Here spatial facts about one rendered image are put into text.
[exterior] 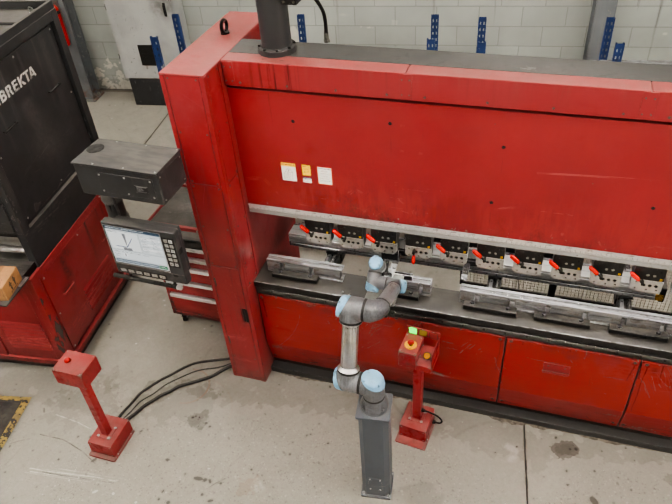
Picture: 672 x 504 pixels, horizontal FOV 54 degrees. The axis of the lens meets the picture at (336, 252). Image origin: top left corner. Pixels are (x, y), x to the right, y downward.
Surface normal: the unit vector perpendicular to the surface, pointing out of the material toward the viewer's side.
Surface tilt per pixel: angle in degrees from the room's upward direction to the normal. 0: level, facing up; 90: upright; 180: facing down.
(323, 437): 0
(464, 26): 90
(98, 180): 90
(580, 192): 90
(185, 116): 90
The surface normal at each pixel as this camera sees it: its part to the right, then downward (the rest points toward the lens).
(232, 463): -0.07, -0.77
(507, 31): -0.18, 0.64
